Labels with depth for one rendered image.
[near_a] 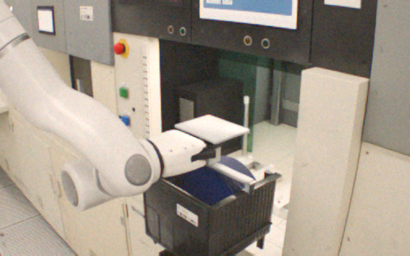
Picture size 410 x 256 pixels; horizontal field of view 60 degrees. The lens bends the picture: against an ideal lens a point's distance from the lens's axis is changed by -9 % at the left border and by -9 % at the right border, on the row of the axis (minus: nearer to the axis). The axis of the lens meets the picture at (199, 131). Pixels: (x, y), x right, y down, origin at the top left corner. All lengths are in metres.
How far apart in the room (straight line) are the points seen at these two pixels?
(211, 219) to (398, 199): 0.36
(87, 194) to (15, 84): 0.20
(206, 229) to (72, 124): 0.33
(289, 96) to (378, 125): 1.24
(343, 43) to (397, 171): 0.26
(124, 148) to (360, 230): 0.52
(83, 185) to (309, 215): 0.47
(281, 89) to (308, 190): 1.16
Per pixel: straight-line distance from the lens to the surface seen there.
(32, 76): 0.61
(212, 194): 0.86
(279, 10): 0.83
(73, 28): 1.58
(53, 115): 0.59
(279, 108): 1.94
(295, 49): 0.81
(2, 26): 0.63
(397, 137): 0.74
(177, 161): 0.69
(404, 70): 0.71
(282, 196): 1.28
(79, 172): 0.61
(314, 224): 0.85
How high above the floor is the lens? 1.56
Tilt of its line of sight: 22 degrees down
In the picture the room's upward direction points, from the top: straight up
